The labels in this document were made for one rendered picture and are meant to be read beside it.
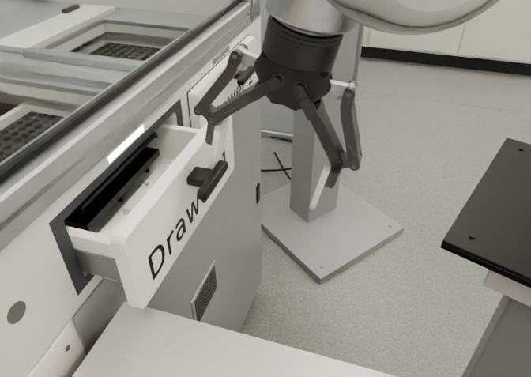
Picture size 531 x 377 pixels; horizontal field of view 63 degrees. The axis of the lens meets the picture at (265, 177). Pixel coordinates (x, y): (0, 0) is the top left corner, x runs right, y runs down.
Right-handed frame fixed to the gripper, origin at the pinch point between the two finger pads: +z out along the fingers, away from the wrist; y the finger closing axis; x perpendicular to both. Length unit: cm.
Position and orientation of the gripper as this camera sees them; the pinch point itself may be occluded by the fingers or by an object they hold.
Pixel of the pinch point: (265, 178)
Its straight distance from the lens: 54.6
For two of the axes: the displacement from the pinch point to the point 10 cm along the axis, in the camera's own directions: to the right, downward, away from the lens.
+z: -2.0, 7.5, 6.3
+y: -9.3, -3.4, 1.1
